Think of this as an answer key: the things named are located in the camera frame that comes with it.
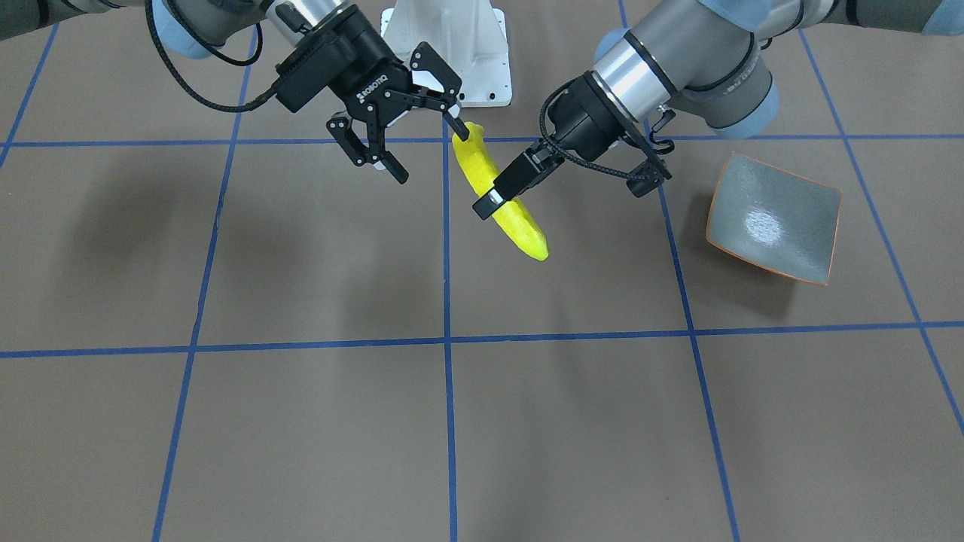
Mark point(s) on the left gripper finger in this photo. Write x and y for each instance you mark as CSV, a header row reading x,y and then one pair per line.
x,y
526,171

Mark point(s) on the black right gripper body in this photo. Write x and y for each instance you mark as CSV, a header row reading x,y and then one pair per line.
x,y
360,66

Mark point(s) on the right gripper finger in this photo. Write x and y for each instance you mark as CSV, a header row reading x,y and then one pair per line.
x,y
374,152
425,59

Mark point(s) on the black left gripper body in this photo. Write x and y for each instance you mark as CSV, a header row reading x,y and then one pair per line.
x,y
584,114

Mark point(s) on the greenish yellow banana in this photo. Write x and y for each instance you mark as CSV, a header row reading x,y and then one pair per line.
x,y
511,215

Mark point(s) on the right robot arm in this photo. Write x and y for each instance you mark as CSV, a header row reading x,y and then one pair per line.
x,y
228,30

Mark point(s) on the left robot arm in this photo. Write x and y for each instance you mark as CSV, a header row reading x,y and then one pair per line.
x,y
699,57

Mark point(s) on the grey square plate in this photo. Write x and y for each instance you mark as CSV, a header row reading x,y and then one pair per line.
x,y
781,222

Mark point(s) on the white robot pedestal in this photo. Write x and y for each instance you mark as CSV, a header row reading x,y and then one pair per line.
x,y
471,36

